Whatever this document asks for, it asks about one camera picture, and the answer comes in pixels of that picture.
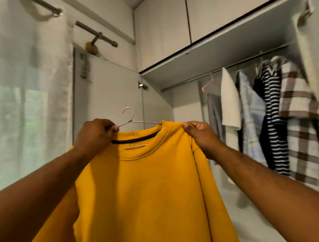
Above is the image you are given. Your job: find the person's left hand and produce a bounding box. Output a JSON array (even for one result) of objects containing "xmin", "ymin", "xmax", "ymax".
[{"xmin": 73, "ymin": 118, "xmax": 120, "ymax": 159}]

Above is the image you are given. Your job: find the brown white plaid shirt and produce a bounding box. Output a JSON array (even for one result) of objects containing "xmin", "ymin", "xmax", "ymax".
[{"xmin": 271, "ymin": 56, "xmax": 319, "ymax": 191}]

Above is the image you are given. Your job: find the pink plastic hanger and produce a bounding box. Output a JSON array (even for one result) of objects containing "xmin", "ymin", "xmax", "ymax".
[{"xmin": 201, "ymin": 70, "xmax": 222, "ymax": 94}]

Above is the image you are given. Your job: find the person's right hand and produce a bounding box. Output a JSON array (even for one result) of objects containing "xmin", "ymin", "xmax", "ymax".
[{"xmin": 182, "ymin": 120, "xmax": 225, "ymax": 161}]

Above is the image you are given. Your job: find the metal curtain rod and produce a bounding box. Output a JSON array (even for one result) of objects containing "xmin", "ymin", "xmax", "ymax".
[{"xmin": 31, "ymin": 0, "xmax": 119, "ymax": 49}]

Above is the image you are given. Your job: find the white wooden wardrobe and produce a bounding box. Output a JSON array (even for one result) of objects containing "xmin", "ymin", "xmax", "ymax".
[{"xmin": 72, "ymin": 0, "xmax": 319, "ymax": 242}]

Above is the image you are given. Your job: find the metal wire hanger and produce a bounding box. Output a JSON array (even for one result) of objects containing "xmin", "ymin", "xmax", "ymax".
[{"xmin": 116, "ymin": 107, "xmax": 196, "ymax": 150}]

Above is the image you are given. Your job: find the metal wardrobe hanging rail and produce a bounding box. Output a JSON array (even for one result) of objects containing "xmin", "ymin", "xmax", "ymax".
[{"xmin": 160, "ymin": 42, "xmax": 295, "ymax": 93}]

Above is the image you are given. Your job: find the grey metal door latch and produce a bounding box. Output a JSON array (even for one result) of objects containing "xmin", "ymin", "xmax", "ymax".
[{"xmin": 80, "ymin": 52, "xmax": 89, "ymax": 79}]

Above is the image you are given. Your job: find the grey garment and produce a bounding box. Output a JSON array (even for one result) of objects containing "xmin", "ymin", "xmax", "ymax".
[{"xmin": 207, "ymin": 92, "xmax": 226, "ymax": 145}]

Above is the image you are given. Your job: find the cream white garment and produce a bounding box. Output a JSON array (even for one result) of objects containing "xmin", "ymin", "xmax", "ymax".
[{"xmin": 220, "ymin": 67, "xmax": 243, "ymax": 185}]

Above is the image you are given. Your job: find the pink and yellow garment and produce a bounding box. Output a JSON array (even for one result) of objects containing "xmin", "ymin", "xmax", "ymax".
[{"xmin": 32, "ymin": 120, "xmax": 240, "ymax": 242}]

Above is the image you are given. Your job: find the black white striped garment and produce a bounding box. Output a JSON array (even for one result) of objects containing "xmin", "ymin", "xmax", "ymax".
[{"xmin": 257, "ymin": 59, "xmax": 291, "ymax": 176}]

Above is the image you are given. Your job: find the sheer white curtain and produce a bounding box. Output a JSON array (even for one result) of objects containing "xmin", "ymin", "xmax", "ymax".
[{"xmin": 0, "ymin": 0, "xmax": 75, "ymax": 190}]

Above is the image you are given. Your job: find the person's right forearm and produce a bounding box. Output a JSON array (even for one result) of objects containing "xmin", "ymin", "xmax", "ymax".
[{"xmin": 212, "ymin": 145, "xmax": 319, "ymax": 242}]

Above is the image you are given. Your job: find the person's left forearm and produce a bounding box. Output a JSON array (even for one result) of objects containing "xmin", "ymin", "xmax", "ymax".
[{"xmin": 0, "ymin": 147, "xmax": 93, "ymax": 242}]

